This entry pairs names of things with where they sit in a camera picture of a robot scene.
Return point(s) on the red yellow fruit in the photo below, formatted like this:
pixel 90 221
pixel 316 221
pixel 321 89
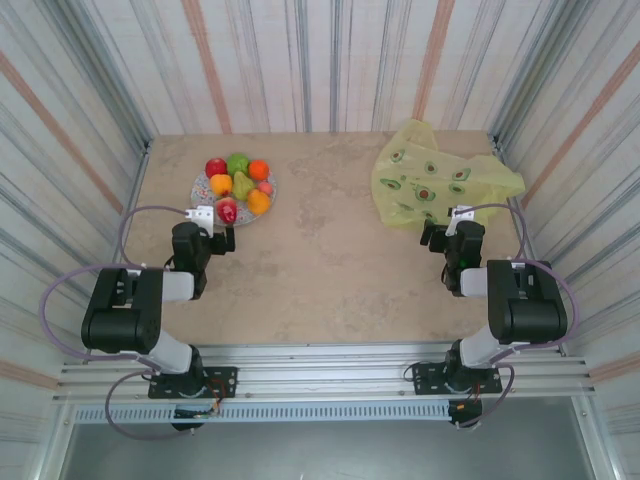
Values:
pixel 227 210

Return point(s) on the orange yellow mango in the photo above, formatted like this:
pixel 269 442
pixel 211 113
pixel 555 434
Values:
pixel 259 201

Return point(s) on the green pear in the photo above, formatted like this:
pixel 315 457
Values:
pixel 242 186

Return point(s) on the yellow orange round fruit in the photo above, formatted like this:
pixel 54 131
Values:
pixel 221 184

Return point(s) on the small pink peach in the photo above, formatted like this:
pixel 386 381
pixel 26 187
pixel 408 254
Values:
pixel 265 188

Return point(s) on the yellow avocado print plastic bag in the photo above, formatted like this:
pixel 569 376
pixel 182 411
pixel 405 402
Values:
pixel 425 165

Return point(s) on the red apple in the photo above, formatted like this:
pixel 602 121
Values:
pixel 216 167

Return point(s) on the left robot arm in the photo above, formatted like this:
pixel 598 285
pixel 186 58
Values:
pixel 120 320

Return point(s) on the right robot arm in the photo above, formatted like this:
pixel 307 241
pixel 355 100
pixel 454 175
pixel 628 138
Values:
pixel 530 310

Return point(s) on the patterned round plate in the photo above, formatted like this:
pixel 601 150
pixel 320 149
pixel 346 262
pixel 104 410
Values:
pixel 246 214

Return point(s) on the green apple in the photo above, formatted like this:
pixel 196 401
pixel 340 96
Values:
pixel 238 163

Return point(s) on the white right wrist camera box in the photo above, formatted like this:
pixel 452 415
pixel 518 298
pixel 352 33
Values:
pixel 461 215

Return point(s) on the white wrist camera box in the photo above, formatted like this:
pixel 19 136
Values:
pixel 202 216
pixel 461 215

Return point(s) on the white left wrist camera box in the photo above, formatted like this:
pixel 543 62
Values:
pixel 202 216

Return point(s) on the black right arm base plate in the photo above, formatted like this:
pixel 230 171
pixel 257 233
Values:
pixel 430 377

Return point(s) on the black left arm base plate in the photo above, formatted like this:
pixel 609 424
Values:
pixel 220 382

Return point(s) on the aluminium mounting rail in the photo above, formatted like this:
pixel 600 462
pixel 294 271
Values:
pixel 320 367

